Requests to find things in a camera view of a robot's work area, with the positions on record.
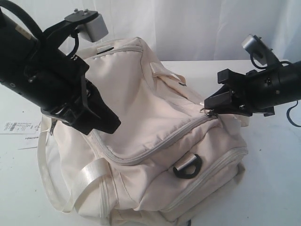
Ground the white brand hang tag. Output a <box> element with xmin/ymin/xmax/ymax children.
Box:
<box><xmin>18</xmin><ymin>135</ymin><xmax>39</xmax><ymax>150</ymax></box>

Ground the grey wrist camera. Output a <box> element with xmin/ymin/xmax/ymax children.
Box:
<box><xmin>242</xmin><ymin>34</ymin><xmax>279</xmax><ymax>66</ymax></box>
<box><xmin>64</xmin><ymin>9</ymin><xmax>109</xmax><ymax>43</ymax></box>

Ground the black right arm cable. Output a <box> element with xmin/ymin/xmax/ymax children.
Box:
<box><xmin>287</xmin><ymin>100</ymin><xmax>301</xmax><ymax>129</ymax></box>

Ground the black left camera cable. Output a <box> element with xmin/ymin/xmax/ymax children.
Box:
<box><xmin>68</xmin><ymin>29</ymin><xmax>82</xmax><ymax>58</ymax></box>

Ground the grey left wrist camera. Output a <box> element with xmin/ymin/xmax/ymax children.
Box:
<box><xmin>64</xmin><ymin>9</ymin><xmax>109</xmax><ymax>43</ymax></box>

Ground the cream duffel bag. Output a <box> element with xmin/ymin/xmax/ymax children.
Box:
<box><xmin>37</xmin><ymin>37</ymin><xmax>249</xmax><ymax>226</ymax></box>

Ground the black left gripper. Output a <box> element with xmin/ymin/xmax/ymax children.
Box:
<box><xmin>23</xmin><ymin>38</ymin><xmax>121</xmax><ymax>135</ymax></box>

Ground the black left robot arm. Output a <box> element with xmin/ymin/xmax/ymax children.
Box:
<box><xmin>0</xmin><ymin>11</ymin><xmax>121</xmax><ymax>135</ymax></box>

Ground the white backdrop curtain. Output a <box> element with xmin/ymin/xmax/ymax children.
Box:
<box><xmin>16</xmin><ymin>0</ymin><xmax>301</xmax><ymax>62</ymax></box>

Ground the white barcode hang tag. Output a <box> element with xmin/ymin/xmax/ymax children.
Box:
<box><xmin>0</xmin><ymin>121</ymin><xmax>40</xmax><ymax>134</ymax></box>

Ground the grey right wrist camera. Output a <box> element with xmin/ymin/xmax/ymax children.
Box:
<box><xmin>242</xmin><ymin>34</ymin><xmax>279</xmax><ymax>66</ymax></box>

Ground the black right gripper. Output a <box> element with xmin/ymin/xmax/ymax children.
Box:
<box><xmin>204</xmin><ymin>63</ymin><xmax>301</xmax><ymax>116</ymax></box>

